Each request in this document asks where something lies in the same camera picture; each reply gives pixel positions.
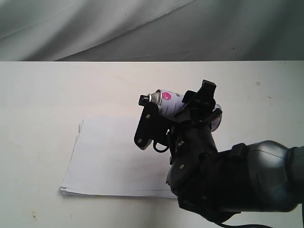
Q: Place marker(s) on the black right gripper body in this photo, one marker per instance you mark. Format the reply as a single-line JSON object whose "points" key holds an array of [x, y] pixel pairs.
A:
{"points": [[191, 140]]}

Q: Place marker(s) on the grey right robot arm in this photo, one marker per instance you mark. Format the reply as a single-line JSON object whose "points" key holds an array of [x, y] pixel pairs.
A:
{"points": [[261, 177]]}

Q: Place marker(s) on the white paper stack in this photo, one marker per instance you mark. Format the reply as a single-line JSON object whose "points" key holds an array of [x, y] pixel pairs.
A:
{"points": [[106, 162]]}

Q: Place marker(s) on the white spray paint can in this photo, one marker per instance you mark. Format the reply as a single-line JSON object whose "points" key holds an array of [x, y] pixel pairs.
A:
{"points": [[170, 104]]}

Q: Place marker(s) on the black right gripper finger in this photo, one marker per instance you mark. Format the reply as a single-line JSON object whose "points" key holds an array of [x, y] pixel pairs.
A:
{"points": [[190, 102], [206, 95]]}

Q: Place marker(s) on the white backdrop cloth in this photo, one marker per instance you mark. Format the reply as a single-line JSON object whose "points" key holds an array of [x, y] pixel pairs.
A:
{"points": [[151, 30]]}

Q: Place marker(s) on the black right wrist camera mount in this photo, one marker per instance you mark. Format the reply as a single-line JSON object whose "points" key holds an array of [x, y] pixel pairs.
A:
{"points": [[152, 128]]}

